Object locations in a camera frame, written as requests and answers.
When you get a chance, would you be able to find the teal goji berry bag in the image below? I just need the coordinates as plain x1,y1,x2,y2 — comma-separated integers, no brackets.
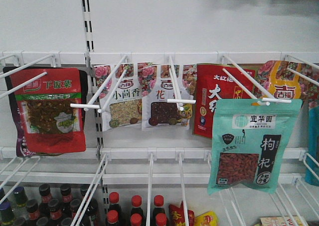
207,99,303,194

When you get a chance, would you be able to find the white peppercorn pouch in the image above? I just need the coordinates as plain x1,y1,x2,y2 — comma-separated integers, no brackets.
138,62,194,131

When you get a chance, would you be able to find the white fennel seed pouch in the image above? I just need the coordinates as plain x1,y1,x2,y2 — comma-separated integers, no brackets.
99,63,142,131

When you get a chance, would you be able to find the white T-end peg hook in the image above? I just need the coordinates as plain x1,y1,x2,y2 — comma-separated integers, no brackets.
167,54,196,111

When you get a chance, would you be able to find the red Dahongpao tea bag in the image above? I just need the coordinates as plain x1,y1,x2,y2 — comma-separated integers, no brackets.
193,63,254,138

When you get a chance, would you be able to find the red spouted sauce pouch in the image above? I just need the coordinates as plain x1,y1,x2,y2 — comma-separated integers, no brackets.
168,202,195,226

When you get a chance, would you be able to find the red pickled vegetable pouch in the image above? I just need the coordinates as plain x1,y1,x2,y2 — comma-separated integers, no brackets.
5,67,88,157

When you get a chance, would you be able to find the yellow snack bag hanging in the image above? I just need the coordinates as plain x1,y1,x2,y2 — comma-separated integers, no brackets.
255,60,319,109

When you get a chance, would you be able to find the dark soy sauce bottle red cap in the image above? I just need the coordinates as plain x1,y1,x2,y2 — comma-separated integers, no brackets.
106,210,120,226

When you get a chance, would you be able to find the white slotted shelf upright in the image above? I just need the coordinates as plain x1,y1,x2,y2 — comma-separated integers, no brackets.
79,0,110,194

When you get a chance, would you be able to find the teal sweet potato noodle bag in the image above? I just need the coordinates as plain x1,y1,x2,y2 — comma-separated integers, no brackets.
305,101,319,186

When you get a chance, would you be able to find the pink Pocky box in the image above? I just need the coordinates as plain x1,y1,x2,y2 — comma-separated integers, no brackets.
259,216,309,226

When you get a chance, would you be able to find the white double wire hook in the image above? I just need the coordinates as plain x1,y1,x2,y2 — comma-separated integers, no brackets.
70,54,129,113

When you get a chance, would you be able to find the white lower hook rail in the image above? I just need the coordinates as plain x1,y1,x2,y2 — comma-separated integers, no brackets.
0,147,307,161

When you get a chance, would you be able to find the white hook rail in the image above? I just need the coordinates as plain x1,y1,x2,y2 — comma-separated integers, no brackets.
0,147,307,161
0,50,319,66

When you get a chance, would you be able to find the white upper hook rail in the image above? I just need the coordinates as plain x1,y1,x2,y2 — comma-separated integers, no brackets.
0,50,319,66

